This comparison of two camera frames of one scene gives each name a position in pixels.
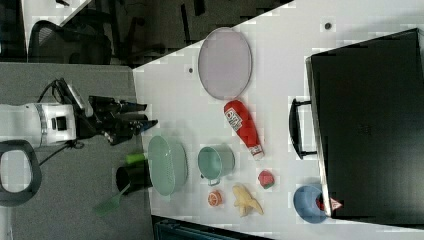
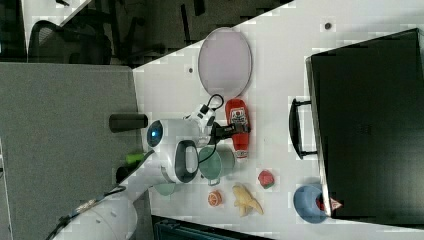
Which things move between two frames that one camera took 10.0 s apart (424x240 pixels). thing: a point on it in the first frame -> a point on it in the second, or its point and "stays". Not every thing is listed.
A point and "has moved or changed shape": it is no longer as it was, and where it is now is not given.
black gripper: (118, 121) -> (219, 132)
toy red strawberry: (266, 179) stays
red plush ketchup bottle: (241, 123) has moved or changed shape
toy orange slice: (215, 198) stays
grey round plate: (225, 62) stays
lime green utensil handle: (134, 157) stays
